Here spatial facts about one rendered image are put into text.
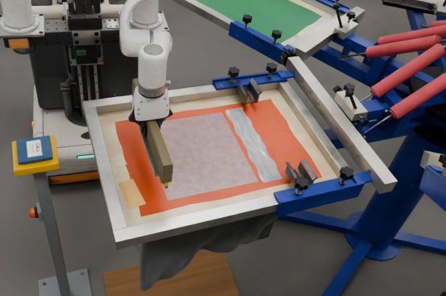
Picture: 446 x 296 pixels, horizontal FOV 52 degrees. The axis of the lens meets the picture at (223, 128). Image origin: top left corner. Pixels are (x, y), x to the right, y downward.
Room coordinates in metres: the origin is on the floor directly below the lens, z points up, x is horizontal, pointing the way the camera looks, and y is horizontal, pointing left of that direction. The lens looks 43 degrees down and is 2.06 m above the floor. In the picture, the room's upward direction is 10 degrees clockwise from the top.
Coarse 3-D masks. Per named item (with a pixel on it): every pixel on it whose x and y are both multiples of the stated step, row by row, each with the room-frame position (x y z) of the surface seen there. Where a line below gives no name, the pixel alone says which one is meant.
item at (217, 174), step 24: (240, 144) 1.13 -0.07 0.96; (264, 144) 1.15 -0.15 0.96; (288, 144) 1.18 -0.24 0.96; (144, 168) 0.95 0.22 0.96; (192, 168) 0.98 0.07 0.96; (216, 168) 1.00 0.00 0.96; (240, 168) 1.02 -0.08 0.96; (312, 168) 1.08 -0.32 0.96; (144, 192) 0.85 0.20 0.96; (168, 192) 0.87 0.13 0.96; (192, 192) 0.89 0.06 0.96; (216, 192) 0.90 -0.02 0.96; (240, 192) 0.92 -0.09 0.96
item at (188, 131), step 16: (176, 112) 1.24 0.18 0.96; (192, 112) 1.25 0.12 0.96; (208, 112) 1.27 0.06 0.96; (224, 112) 1.28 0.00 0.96; (256, 112) 1.32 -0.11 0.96; (272, 112) 1.33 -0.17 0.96; (128, 128) 1.11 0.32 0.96; (176, 128) 1.15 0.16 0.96; (192, 128) 1.17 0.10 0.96; (208, 128) 1.18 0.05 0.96; (224, 128) 1.20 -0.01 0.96; (256, 128) 1.23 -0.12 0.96; (272, 128) 1.24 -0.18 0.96; (288, 128) 1.26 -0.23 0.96; (128, 144) 1.04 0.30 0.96; (176, 144) 1.08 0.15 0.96; (192, 144) 1.09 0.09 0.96; (208, 144) 1.10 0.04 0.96; (224, 144) 1.12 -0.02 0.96; (128, 160) 0.97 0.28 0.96; (144, 160) 0.98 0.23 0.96
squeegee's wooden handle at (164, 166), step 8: (136, 80) 1.14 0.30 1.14; (152, 120) 0.98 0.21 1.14; (152, 128) 0.95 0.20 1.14; (152, 136) 0.92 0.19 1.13; (160, 136) 0.92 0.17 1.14; (152, 144) 0.91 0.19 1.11; (160, 144) 0.89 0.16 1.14; (152, 152) 0.91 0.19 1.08; (160, 152) 0.86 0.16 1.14; (168, 152) 0.87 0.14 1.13; (160, 160) 0.84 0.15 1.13; (168, 160) 0.84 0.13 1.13; (160, 168) 0.83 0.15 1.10; (168, 168) 0.82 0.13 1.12; (160, 176) 0.83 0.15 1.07; (168, 176) 0.82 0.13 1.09
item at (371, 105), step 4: (368, 100) 1.40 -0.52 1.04; (372, 100) 1.40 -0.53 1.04; (376, 100) 1.41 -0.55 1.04; (364, 104) 1.37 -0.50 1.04; (368, 104) 1.37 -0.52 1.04; (372, 104) 1.38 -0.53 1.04; (376, 104) 1.38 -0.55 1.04; (380, 104) 1.39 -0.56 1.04; (340, 108) 1.32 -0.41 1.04; (368, 108) 1.35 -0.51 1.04; (372, 108) 1.35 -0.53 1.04; (376, 108) 1.36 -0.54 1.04; (380, 108) 1.36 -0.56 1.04; (368, 112) 1.33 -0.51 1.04; (372, 112) 1.34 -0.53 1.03; (376, 112) 1.35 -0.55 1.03; (380, 112) 1.36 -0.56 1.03; (368, 116) 1.33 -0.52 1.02; (372, 116) 1.34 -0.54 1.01; (376, 116) 1.35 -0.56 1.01; (380, 116) 1.36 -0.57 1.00; (356, 120) 1.31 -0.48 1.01; (368, 120) 1.34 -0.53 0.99
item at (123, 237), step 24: (120, 96) 1.23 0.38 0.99; (192, 96) 1.31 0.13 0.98; (216, 96) 1.36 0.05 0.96; (288, 96) 1.41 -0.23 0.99; (96, 120) 1.09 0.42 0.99; (312, 120) 1.29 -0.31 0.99; (96, 144) 0.98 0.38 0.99; (336, 168) 1.08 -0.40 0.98; (120, 216) 0.73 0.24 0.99; (192, 216) 0.77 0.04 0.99; (216, 216) 0.79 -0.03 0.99; (240, 216) 0.82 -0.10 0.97; (120, 240) 0.66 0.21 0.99; (144, 240) 0.69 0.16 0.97
